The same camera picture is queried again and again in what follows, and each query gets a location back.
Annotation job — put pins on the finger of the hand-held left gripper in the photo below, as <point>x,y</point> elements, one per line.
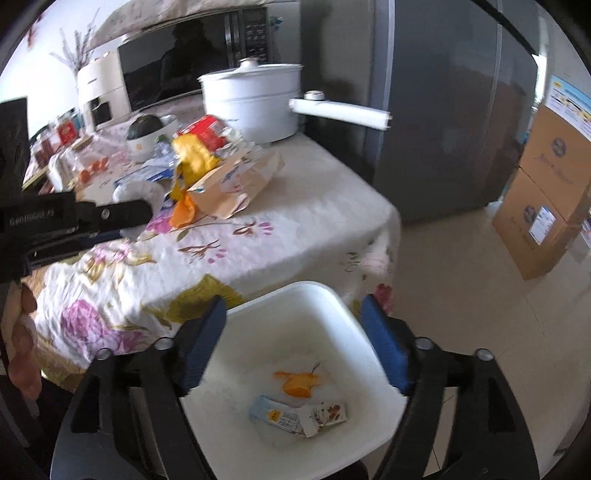
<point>121,215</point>

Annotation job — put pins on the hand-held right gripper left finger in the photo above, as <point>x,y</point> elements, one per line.
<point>203,344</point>

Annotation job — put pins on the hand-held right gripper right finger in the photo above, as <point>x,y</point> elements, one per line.
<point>383,344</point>

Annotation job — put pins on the white plastic bin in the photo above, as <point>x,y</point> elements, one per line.
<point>258,332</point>

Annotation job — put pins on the person's left hand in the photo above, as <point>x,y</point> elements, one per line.
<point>23,350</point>

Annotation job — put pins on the small orange fruit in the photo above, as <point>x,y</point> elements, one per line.
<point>85,176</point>
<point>99,163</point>

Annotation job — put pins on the orange peel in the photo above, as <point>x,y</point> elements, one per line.
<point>295,385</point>
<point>182,212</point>

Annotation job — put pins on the white floral bowl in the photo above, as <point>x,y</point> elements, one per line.
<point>147,146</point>

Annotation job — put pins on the dark green squash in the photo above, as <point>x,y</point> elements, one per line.
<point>144,127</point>

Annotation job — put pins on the brown print small carton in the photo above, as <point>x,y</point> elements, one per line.
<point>323,413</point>

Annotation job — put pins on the yellow snack bag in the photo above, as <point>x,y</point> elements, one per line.
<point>194,154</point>

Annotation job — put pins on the snack wrapper in bin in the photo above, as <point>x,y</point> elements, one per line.
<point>272,413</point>

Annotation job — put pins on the brown paper bag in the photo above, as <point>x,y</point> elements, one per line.
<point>235,189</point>

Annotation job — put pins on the red snack bag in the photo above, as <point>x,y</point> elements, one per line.
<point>207,127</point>

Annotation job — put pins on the white air fryer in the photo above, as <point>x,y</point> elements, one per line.
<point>97,83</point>

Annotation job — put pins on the floral tablecloth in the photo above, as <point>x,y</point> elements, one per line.
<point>286,207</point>

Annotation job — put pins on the white electric pot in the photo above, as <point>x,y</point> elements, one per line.
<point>249,106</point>

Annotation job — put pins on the cardboard box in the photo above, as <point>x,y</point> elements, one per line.
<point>554,147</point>
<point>521,230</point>

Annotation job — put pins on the grey refrigerator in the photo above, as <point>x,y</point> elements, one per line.
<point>438,115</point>

